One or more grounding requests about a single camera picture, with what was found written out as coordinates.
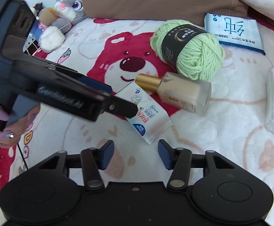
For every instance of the beige foundation bottle gold cap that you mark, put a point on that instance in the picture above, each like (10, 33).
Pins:
(184, 91)

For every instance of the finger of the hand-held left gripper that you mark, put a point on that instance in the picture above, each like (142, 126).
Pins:
(122, 106)
(97, 86)

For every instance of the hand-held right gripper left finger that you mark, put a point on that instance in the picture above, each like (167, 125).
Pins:
(107, 155)

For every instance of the grey plush bunny toy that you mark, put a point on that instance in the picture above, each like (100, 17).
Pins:
(66, 7)

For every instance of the brown pillow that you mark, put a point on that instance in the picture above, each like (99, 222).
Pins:
(151, 0)

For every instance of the white sachet packet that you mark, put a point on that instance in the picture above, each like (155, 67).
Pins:
(148, 120)

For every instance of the green yarn ball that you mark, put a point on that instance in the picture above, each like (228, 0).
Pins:
(198, 56)

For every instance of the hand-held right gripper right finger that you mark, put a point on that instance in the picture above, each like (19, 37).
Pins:
(164, 154)

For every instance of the blue white wet wipes pack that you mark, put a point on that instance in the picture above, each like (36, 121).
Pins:
(233, 30)

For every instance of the person's left hand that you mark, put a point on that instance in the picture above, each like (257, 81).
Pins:
(17, 133)

